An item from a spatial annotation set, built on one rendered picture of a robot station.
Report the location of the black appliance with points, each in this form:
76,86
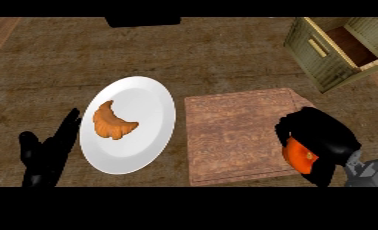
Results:
141,21

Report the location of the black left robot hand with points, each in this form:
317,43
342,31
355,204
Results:
45,155

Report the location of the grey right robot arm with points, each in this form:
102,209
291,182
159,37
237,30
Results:
363,171

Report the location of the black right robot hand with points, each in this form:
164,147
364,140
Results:
322,130

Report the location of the orange squash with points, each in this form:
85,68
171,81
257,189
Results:
299,156

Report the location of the brown wooden cutting board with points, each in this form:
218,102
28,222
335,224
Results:
240,137

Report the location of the golden brown croissant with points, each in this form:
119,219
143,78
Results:
112,123

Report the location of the white oval plate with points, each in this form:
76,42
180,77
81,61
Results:
128,124

